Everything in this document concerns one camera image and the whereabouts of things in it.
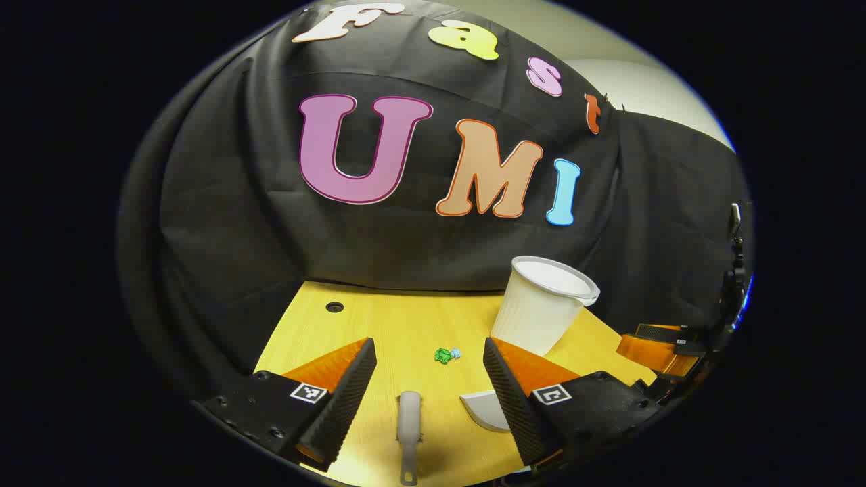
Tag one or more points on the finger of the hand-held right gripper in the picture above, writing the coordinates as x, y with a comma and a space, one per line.
653, 348

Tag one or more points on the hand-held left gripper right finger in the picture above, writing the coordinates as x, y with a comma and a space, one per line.
517, 406

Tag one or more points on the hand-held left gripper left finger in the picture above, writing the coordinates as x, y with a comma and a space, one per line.
342, 406

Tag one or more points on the grey dustpan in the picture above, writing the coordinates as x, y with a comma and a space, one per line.
484, 409

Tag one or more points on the small grey broom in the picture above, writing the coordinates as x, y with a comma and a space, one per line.
409, 426

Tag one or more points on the green paper trash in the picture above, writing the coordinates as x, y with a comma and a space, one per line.
442, 356

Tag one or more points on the white ribbed garbage bin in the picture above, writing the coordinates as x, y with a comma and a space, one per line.
534, 311

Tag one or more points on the yellow wooden desktop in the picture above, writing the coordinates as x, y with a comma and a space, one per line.
413, 325

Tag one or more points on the black backdrop cloth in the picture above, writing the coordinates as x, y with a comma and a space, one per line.
230, 203

